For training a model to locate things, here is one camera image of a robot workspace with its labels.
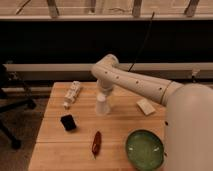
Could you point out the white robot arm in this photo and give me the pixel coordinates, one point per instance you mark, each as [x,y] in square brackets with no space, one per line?
[188,132]

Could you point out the black eraser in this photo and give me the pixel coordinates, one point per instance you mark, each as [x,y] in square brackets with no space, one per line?
[68,122]

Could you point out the green ceramic plate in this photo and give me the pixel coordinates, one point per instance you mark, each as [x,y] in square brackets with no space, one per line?
[145,151]

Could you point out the white rectangular block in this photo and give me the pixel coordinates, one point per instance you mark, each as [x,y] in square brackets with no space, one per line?
[146,106]

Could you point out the red chili pepper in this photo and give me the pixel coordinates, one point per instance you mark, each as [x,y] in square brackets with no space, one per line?
[96,143]

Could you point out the black office chair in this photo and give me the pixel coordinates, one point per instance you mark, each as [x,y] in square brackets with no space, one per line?
[5,77]

